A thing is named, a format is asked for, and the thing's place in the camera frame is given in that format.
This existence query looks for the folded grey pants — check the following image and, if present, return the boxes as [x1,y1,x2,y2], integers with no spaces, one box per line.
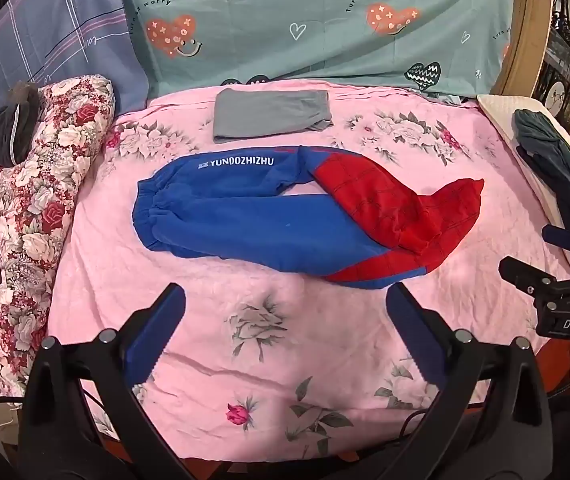
[213,88,335,144]

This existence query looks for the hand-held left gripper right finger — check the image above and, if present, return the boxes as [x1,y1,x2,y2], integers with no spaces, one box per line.
[386,282,553,480]

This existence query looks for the pink floral bed sheet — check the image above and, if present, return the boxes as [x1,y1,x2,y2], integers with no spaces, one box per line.
[47,77,570,461]

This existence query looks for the blue-grey plaid cloth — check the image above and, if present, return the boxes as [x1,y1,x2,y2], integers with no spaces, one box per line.
[0,0,152,146]

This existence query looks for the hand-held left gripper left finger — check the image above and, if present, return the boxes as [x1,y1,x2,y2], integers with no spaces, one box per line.
[17,282,201,480]

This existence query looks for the teal heart-print cloth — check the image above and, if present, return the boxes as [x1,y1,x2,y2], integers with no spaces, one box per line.
[121,0,518,106]

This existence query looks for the wooden furniture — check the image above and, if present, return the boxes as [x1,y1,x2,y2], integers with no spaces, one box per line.
[490,0,557,107]

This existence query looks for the dark jacket with fur trim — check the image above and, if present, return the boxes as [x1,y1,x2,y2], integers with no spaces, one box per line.
[0,81,42,167]

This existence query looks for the black cable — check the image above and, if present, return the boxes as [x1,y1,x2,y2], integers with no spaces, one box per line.
[396,402,481,443]

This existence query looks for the dark teal garment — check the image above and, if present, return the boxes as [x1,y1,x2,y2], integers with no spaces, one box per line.
[512,108,570,278]

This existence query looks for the red floral quilt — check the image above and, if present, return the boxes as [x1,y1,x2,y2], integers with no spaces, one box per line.
[0,74,116,396]

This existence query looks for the blue and red pants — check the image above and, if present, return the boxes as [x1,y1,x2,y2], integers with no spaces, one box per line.
[131,145,485,290]

